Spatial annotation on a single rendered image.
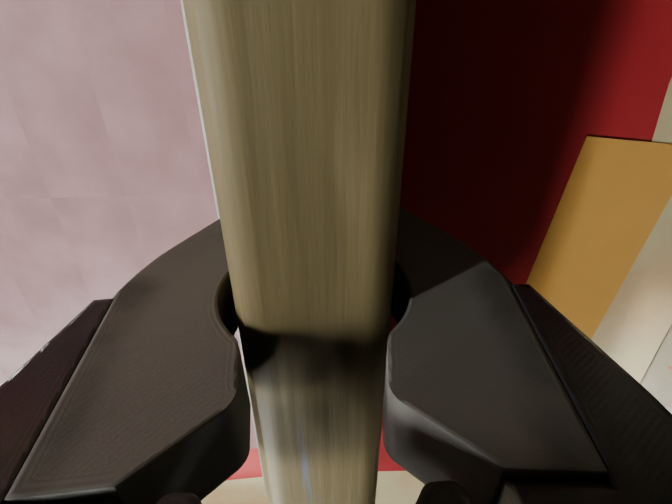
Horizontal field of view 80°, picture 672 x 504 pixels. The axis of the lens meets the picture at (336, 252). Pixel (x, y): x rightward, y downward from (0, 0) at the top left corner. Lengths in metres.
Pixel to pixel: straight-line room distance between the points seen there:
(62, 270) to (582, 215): 0.23
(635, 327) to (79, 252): 0.27
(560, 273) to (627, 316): 0.05
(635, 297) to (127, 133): 0.24
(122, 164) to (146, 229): 0.03
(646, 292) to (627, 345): 0.04
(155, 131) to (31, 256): 0.08
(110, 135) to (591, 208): 0.20
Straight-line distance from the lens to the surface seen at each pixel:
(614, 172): 0.20
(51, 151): 0.19
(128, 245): 0.20
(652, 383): 0.30
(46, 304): 0.23
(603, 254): 0.22
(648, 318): 0.27
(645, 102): 0.20
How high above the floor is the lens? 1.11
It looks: 59 degrees down
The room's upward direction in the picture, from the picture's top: 175 degrees clockwise
